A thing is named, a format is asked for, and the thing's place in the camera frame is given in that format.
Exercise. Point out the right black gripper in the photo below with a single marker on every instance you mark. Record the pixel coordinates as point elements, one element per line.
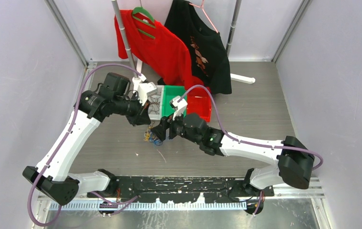
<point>160,131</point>

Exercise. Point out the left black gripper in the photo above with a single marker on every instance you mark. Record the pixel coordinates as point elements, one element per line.
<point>141,116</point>

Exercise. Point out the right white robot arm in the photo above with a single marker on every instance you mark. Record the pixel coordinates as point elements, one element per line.
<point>288,161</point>

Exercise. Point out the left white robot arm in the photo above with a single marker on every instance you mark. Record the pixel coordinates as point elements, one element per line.
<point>116,96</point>

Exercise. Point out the white plastic bin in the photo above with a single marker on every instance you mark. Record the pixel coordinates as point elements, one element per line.
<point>155,107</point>

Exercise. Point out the white clothes rack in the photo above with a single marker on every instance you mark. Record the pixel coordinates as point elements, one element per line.
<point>139,78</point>

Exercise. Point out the red plastic bin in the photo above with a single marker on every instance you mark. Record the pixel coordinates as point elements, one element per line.
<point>199,102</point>

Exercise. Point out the red t-shirt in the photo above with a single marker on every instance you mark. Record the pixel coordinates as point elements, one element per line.
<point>163,51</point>

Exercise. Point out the black t-shirt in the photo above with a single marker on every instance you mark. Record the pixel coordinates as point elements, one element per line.
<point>209,61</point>

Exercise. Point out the green clothes hanger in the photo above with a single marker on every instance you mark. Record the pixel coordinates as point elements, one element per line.
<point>150,22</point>

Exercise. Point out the pink clothes hanger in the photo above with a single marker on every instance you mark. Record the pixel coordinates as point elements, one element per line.
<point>202,7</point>

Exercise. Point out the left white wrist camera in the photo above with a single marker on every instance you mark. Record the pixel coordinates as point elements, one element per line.
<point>146,90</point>

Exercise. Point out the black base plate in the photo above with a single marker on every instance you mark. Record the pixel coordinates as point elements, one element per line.
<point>149,189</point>

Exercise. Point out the white slotted cable duct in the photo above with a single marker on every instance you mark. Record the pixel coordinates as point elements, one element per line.
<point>79,205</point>

